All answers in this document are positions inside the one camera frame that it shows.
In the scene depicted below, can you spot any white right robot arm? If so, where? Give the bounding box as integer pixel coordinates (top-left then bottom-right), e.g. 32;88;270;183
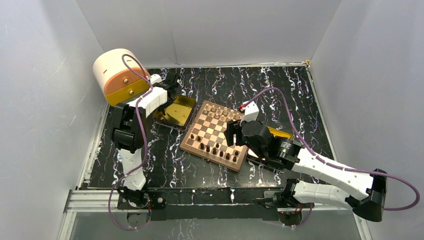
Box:
224;120;387;222

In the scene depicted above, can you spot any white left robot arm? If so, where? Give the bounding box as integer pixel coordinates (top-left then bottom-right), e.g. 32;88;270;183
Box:
110;72;181;208

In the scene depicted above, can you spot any wooden chess board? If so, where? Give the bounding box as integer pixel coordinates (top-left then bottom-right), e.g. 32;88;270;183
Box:
180;100;248;172

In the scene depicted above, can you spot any gold tin lid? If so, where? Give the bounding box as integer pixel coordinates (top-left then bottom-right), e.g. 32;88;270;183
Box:
246;125;295;168

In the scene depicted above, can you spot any gold tin box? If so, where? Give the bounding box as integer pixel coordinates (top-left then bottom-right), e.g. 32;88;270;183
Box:
153;94;197;132

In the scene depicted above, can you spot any round cream drawer cabinet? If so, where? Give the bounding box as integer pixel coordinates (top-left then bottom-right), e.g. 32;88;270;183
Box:
92;48;150;106

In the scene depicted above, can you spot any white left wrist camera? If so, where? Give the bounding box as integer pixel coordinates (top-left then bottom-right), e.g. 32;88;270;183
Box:
149;74;163;85

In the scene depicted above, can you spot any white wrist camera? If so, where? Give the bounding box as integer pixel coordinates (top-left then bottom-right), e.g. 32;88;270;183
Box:
149;74;163;85
239;101;259;123

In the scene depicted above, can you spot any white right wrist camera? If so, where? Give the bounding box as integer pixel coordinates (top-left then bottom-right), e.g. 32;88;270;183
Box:
239;101;259;123

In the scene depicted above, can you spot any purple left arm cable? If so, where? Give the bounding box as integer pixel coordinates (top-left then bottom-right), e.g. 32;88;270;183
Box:
107;53;157;232

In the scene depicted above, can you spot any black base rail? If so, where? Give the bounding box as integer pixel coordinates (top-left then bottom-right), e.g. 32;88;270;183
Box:
117;187;313;225

